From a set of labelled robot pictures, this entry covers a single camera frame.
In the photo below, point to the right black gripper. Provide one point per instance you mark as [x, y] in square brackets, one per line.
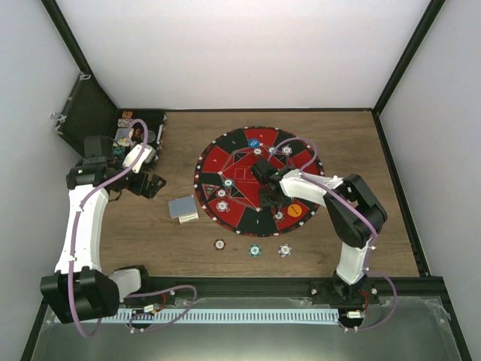
[264, 203]

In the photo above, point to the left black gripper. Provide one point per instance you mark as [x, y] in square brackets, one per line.
[151, 190]

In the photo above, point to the brown 100 chips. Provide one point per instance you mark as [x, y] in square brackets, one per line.
[221, 193]
[258, 152]

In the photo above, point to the blue 10 chips seat two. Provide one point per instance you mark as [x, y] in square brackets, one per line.
[222, 206]

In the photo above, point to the blue small blind button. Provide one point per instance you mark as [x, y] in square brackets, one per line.
[253, 143]

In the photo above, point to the purple chip stack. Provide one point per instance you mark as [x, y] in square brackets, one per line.
[284, 250]

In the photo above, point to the teal chip stack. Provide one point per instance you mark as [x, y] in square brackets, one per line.
[255, 250]

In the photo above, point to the triangular all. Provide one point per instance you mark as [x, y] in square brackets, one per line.
[210, 190]

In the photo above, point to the brown 100 chip stack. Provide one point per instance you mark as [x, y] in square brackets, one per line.
[219, 244]

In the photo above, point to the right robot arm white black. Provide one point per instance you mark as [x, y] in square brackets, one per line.
[355, 212]

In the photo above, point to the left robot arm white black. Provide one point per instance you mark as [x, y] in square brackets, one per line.
[78, 290]

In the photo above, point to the orange big blind button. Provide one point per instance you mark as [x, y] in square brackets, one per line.
[294, 210]

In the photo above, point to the clear round dealer button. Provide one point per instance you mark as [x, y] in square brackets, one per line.
[151, 136]

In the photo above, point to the card deck in case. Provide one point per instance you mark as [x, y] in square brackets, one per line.
[123, 137]

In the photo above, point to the white playing card box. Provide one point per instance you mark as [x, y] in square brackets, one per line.
[188, 218]

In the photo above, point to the chips in case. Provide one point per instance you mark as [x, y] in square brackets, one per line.
[125, 121]

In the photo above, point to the black poker chip case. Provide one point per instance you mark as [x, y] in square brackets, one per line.
[89, 111]

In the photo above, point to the light blue slotted cable duct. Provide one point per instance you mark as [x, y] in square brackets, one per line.
[232, 316]

